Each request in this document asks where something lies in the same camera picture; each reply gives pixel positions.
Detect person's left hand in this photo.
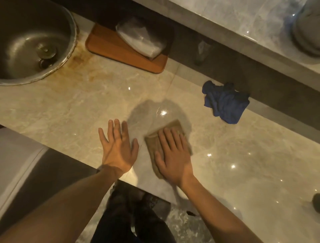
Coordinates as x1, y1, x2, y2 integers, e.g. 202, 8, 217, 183
98, 119, 140, 176

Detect person's right hand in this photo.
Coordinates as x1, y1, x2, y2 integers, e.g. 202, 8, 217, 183
154, 127, 195, 189

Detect brown cloth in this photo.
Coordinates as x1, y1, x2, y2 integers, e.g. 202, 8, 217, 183
144, 119, 193, 180

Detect dark blue cleaning cloth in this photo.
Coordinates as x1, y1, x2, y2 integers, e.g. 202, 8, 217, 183
202, 80, 251, 125

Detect person's right forearm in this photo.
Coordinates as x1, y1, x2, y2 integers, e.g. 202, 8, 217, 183
179, 175, 264, 243

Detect person's left forearm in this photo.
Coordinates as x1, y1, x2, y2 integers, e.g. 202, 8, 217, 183
0, 165, 124, 243

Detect person's dark trousers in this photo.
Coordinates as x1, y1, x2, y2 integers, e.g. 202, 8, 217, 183
90, 200, 176, 243

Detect white grey upholstered chair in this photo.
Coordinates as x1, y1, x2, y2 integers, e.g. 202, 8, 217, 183
0, 128, 98, 226

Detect brown wooden tray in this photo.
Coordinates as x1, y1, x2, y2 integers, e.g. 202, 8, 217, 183
85, 22, 169, 74

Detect small grey crumpled wrapper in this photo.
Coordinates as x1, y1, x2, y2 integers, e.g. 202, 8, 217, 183
195, 40, 213, 66

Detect clear bag of white powder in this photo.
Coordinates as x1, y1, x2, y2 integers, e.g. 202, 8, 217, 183
115, 17, 168, 59

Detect metal sink drain stopper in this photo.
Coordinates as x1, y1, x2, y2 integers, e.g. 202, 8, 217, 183
36, 42, 58, 59

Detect clear plastic wrapped bundle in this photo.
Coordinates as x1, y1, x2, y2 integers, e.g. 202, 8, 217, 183
312, 193, 320, 214

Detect round steel sink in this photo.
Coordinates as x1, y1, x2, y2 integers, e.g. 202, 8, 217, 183
0, 0, 78, 86

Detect grey marble raised bar ledge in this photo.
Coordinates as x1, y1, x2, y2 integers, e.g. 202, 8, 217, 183
132, 0, 320, 92

